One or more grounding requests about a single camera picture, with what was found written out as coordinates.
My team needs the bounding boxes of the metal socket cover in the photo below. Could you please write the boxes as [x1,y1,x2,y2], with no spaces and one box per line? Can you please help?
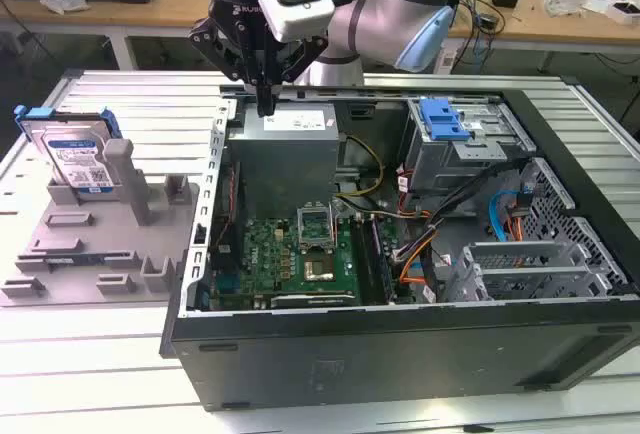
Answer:
[296,201,336,251]

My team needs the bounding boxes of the hard disk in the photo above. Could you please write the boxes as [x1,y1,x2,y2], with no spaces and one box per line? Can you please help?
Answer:
[13,104,124,196]

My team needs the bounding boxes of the small white box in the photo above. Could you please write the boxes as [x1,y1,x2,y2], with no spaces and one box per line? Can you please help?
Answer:
[604,0,640,26]

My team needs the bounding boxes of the CPU socket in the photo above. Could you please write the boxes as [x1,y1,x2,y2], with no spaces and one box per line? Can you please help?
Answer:
[302,253,338,283]

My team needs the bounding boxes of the wooden desk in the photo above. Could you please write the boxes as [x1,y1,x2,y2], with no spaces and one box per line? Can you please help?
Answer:
[0,0,640,51]

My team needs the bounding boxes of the black RAM slot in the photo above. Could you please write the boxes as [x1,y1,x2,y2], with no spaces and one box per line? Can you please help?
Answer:
[349,217,376,305]

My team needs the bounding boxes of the metal drive cage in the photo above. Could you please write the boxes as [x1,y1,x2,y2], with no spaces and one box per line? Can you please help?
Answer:
[402,98,539,206]

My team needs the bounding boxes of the yellow wire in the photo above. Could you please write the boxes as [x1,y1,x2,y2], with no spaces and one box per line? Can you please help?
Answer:
[334,134,387,201]

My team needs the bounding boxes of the grey power supply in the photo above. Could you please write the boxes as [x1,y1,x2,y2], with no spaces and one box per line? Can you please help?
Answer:
[227,102,344,208]

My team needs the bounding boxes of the RAM stick with label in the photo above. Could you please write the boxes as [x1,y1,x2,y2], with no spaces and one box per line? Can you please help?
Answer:
[43,252,109,262]

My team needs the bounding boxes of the installed RAM stick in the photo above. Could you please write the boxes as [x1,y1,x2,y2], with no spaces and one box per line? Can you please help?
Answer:
[368,216,397,303]

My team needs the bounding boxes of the green motherboard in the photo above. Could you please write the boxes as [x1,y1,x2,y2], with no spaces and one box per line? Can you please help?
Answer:
[212,213,401,312]

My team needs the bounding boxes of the grey parts rack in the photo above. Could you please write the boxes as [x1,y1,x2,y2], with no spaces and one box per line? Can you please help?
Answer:
[0,138,202,308]

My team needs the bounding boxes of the coloured wire bundle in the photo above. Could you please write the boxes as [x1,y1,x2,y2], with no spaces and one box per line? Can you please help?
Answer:
[394,226,442,263]

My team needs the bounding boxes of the black graphics card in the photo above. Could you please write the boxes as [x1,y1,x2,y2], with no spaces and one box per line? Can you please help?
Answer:
[269,293,359,311]

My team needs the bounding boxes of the crumpled clear plastic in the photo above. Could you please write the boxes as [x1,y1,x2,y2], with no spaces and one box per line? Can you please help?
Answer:
[39,0,91,16]

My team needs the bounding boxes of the blue wire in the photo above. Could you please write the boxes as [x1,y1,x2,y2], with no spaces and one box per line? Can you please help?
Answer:
[488,189,527,243]

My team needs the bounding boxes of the metal disk bay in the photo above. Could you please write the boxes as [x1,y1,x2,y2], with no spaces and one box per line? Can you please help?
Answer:
[461,240,592,271]
[442,263,614,303]

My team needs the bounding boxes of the orange wire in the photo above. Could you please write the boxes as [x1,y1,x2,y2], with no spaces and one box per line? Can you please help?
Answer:
[506,206,529,243]
[399,258,427,286]

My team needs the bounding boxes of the blue drive latch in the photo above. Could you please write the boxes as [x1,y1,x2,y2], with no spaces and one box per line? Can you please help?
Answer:
[418,97,473,143]

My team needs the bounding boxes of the black PC case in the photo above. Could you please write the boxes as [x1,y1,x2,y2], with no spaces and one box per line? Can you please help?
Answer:
[158,84,640,413]

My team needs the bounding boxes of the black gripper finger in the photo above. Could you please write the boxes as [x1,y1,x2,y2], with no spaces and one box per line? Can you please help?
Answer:
[188,17,268,117]
[266,37,330,117]

